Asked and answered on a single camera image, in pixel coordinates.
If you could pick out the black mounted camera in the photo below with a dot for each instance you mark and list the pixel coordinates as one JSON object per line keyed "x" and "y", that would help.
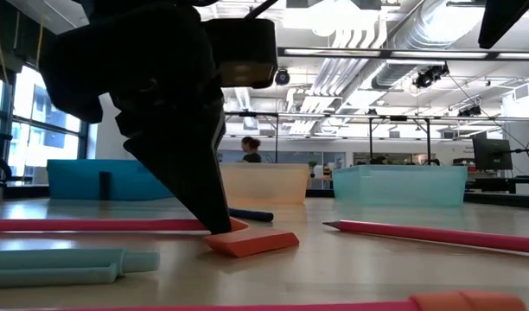
{"x": 424, "y": 78}
{"x": 469, "y": 111}

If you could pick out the pink pencil orange tip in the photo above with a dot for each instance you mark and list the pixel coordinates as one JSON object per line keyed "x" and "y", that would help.
{"x": 96, "y": 225}

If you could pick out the black metal frame rig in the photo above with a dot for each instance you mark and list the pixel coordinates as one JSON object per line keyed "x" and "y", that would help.
{"x": 276, "y": 138}
{"x": 371, "y": 142}

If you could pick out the orange translucent bin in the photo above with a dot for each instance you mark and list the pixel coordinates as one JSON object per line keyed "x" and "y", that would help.
{"x": 269, "y": 183}

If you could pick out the pink pencil grey tip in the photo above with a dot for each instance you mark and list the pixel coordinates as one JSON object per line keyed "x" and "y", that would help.
{"x": 420, "y": 234}

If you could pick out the teal pen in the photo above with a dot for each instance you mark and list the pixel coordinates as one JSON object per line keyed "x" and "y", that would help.
{"x": 52, "y": 268}

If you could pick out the pink pen orange cap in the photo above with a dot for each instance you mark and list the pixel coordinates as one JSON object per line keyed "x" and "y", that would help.
{"x": 463, "y": 301}

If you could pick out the teal translucent bin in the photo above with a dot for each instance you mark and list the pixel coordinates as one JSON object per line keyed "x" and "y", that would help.
{"x": 398, "y": 185}

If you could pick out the long LED light bar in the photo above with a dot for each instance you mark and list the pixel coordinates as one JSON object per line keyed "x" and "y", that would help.
{"x": 333, "y": 52}

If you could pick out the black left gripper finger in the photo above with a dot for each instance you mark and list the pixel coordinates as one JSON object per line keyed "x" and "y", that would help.
{"x": 191, "y": 164}

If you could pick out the large window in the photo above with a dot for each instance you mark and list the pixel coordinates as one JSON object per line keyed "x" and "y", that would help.
{"x": 31, "y": 147}

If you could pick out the dark blue crayon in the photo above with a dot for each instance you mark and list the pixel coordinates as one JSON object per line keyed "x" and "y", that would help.
{"x": 256, "y": 215}

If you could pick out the round black camera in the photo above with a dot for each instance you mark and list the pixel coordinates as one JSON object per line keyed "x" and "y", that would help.
{"x": 283, "y": 78}

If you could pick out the orange eraser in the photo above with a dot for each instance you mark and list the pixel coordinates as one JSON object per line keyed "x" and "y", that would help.
{"x": 251, "y": 244}

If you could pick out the person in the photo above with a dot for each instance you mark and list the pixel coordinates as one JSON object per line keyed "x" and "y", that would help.
{"x": 251, "y": 155}
{"x": 379, "y": 160}

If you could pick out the black computer monitor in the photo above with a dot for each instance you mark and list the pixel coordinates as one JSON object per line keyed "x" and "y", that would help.
{"x": 491, "y": 153}

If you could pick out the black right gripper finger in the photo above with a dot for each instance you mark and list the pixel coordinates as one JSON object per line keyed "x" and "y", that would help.
{"x": 500, "y": 19}

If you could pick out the blue plastic bin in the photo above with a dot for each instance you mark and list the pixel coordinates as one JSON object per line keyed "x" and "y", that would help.
{"x": 74, "y": 181}

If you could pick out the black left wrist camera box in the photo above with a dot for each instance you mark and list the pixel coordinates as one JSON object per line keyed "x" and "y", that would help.
{"x": 243, "y": 52}

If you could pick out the white ceiling pipes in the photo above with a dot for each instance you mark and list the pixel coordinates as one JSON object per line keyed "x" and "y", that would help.
{"x": 346, "y": 69}

